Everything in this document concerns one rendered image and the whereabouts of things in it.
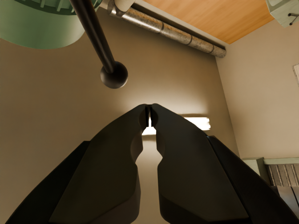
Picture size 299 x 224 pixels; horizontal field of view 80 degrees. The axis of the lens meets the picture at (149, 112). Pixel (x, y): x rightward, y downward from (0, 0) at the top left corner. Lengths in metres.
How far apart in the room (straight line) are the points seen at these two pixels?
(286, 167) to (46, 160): 2.83
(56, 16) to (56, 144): 1.31
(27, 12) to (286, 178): 3.10
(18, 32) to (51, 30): 0.04
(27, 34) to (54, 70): 1.39
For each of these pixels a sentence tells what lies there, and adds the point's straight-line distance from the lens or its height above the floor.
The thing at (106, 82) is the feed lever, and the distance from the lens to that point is 0.23.
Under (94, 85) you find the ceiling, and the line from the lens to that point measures 1.73.
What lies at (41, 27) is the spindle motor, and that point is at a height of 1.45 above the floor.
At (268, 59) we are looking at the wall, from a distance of 3.23.
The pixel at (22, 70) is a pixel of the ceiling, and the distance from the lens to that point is 1.64.
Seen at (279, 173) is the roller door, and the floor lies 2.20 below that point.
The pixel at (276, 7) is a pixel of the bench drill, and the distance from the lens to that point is 2.32.
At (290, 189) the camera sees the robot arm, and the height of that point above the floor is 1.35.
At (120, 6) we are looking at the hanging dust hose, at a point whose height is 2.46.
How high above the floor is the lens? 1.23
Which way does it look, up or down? 49 degrees up
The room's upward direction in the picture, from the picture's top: 113 degrees counter-clockwise
